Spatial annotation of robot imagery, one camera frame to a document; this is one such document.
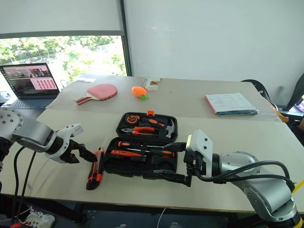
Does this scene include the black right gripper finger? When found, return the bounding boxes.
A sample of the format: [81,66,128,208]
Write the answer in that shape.
[153,169,192,188]
[163,142,188,153]

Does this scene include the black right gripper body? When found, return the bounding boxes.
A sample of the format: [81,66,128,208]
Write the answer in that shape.
[183,150,204,178]

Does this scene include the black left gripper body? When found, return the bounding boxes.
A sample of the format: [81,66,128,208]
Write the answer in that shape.
[61,139,80,164]

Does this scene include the orange black utility knife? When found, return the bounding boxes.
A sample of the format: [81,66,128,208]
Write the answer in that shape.
[85,147,105,191]

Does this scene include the orange voltage tester pen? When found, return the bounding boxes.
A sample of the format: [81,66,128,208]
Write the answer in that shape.
[110,149,143,158]

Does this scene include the black tool case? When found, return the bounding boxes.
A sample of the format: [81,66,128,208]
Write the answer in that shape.
[103,110,179,179]

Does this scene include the slim black orange screwdriver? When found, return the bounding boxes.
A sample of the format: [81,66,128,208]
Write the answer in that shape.
[117,141,165,149]

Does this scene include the orange black tape measure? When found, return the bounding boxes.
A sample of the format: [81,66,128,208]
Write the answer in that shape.
[125,114,139,124]

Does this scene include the red table tennis paddle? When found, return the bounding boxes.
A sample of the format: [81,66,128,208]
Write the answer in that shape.
[74,83,118,106]

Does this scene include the orange toy carrot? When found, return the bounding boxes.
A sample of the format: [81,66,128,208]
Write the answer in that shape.
[131,85,149,101]

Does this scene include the wrapped stack of booklets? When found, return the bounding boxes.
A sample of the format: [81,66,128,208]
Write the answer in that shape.
[205,92,259,116]

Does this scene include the white sneaker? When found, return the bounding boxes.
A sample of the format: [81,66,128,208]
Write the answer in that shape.
[17,206,56,228]

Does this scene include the grey laptop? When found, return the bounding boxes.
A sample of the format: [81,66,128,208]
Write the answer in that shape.
[0,63,60,109]

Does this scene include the black chair back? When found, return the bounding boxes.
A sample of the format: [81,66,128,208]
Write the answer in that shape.
[283,72,304,113]

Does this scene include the white roller blind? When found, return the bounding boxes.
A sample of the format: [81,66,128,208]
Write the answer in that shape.
[0,0,123,39]

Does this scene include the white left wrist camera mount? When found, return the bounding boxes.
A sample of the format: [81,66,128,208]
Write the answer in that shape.
[44,123,84,164]

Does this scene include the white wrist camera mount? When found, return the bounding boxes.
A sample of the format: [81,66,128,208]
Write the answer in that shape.
[185,129,214,178]
[44,123,84,164]

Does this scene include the claw hammer black orange handle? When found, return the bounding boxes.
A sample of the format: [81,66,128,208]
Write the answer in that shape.
[140,116,178,139]

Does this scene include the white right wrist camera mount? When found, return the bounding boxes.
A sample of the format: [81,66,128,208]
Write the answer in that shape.
[185,129,214,178]

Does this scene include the orange handled pliers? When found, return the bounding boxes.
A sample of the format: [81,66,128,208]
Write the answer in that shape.
[121,126,157,136]

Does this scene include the thin white floor cable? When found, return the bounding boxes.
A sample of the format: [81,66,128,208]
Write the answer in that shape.
[157,208,167,228]

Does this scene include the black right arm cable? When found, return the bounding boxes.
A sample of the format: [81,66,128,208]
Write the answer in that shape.
[196,161,296,193]

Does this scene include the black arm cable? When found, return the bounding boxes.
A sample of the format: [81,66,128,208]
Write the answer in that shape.
[11,146,37,225]
[196,161,296,193]

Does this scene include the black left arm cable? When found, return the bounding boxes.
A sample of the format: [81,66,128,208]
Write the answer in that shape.
[11,146,37,225]

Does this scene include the orange strap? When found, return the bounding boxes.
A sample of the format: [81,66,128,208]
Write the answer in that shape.
[267,99,289,123]

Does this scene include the yellow cable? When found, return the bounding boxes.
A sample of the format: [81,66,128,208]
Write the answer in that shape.
[291,179,304,195]

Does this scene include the dark window frame post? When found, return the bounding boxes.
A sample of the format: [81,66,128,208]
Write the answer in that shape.
[117,0,133,77]

